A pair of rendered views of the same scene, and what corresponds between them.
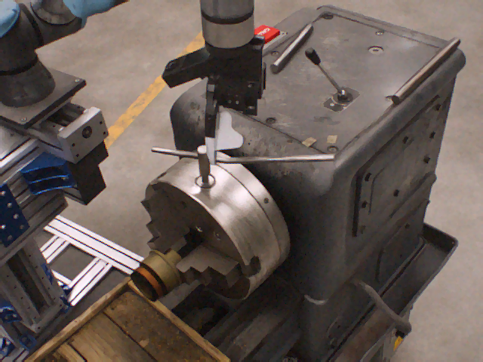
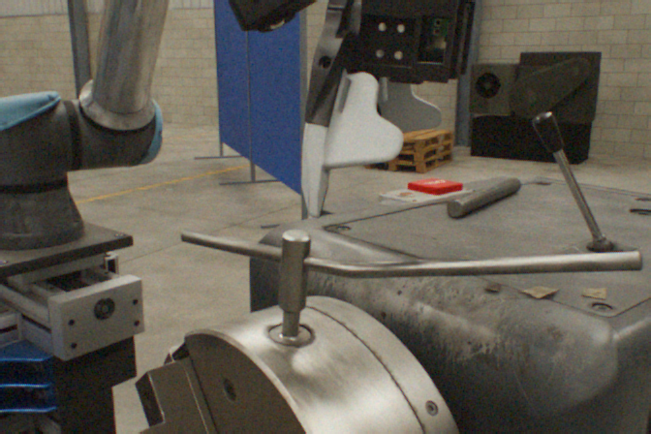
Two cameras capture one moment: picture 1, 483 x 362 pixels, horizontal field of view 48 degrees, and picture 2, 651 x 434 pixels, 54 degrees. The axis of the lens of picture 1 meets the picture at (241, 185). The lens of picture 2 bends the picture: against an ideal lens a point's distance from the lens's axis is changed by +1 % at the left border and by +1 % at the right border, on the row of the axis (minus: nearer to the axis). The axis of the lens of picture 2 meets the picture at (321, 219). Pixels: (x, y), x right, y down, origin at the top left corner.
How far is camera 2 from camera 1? 0.58 m
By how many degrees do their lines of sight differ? 30
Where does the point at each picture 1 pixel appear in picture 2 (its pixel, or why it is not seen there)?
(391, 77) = not seen: outside the picture
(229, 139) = (367, 139)
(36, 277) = not seen: outside the picture
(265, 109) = (437, 249)
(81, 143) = (88, 325)
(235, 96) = (395, 35)
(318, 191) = (577, 390)
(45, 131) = (35, 296)
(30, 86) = (37, 218)
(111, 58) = not seen: hidden behind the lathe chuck
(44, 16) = (92, 112)
